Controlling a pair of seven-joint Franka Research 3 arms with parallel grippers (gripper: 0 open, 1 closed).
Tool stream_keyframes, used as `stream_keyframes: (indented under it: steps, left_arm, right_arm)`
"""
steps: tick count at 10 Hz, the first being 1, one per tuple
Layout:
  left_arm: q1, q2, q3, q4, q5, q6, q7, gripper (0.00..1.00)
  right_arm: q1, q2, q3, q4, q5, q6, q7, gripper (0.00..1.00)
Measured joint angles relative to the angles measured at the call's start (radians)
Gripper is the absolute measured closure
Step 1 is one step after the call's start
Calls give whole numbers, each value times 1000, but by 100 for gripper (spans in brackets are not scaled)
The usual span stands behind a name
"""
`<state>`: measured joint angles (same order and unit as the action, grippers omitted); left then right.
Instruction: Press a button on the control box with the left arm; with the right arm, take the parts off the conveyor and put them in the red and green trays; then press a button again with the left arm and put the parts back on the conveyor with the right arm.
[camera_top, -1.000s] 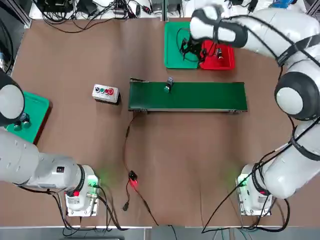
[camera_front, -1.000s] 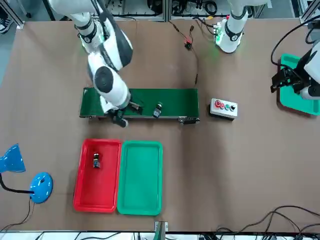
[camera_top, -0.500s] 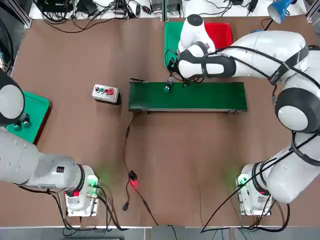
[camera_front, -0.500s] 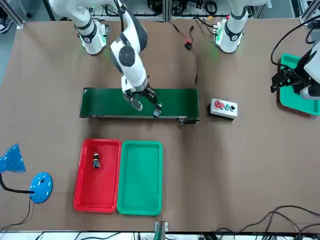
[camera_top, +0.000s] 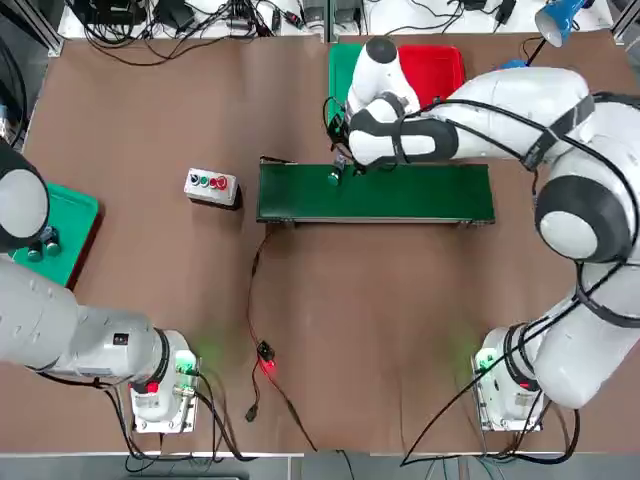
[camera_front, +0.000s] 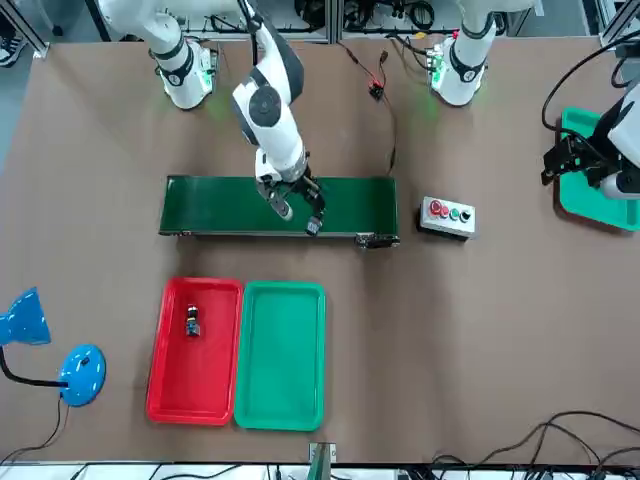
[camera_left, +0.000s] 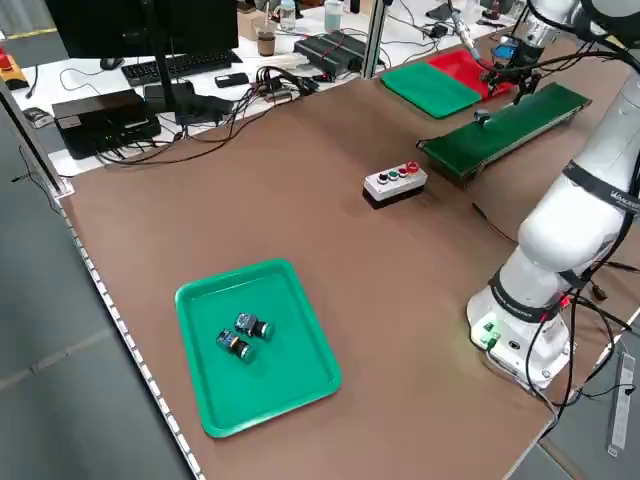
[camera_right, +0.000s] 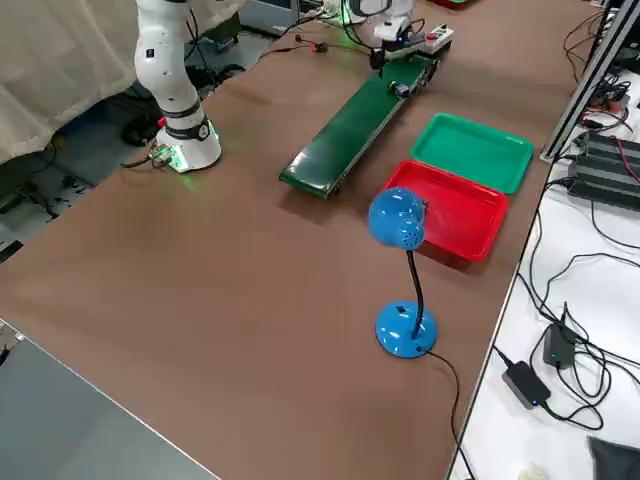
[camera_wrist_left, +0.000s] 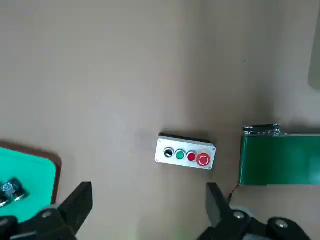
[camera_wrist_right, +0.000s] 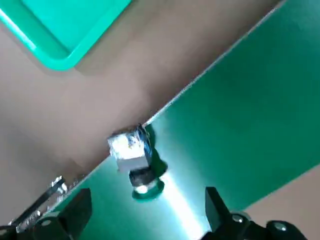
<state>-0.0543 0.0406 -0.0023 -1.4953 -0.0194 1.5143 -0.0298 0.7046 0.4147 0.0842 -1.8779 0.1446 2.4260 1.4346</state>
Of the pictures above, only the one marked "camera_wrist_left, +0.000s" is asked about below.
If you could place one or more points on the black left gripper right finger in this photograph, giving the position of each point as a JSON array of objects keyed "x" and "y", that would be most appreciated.
[{"x": 220, "y": 215}]

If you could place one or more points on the green plastic tray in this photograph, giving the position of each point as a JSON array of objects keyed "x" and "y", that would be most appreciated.
[{"x": 30, "y": 175}]

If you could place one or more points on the green belt conveyor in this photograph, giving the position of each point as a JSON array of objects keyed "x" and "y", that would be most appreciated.
[{"x": 280, "y": 160}]

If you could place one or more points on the grey push-button control box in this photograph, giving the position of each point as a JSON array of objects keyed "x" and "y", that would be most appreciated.
[{"x": 185, "y": 155}]

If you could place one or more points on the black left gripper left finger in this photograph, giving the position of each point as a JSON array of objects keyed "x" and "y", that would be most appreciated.
[{"x": 75, "y": 207}]

